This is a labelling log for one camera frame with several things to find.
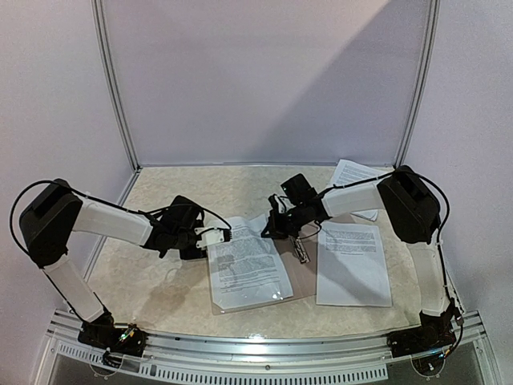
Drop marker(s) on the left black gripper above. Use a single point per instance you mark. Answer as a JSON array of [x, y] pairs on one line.
[[193, 255]]

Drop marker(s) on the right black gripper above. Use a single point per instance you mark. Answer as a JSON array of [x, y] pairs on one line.
[[280, 224]]

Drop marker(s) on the transparent plastic folder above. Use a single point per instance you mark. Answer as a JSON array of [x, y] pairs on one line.
[[303, 277]]

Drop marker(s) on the printed paper sheet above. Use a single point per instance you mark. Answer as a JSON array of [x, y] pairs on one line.
[[248, 271], [351, 266]]

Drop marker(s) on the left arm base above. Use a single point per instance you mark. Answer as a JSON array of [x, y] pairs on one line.
[[103, 333]]

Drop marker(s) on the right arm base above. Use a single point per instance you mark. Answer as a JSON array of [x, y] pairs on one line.
[[434, 332]]

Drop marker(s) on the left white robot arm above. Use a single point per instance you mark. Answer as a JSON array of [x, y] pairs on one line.
[[47, 216]]

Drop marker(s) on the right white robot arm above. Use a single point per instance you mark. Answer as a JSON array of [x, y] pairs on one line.
[[412, 208]]

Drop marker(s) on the metal folder clip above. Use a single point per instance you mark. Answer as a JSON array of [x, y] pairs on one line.
[[299, 250]]

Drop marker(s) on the paper stack at back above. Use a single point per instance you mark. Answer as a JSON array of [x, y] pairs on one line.
[[348, 172]]

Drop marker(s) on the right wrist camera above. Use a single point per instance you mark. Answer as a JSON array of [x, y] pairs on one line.
[[277, 204]]

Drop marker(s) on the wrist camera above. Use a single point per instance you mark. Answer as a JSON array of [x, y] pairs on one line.
[[206, 237], [277, 204]]

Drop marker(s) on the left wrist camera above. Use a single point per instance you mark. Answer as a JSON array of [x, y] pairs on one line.
[[206, 237]]

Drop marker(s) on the aluminium front rail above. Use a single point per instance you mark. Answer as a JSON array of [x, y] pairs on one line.
[[185, 359]]

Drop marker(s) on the right aluminium frame post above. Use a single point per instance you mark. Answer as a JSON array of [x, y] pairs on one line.
[[425, 57]]

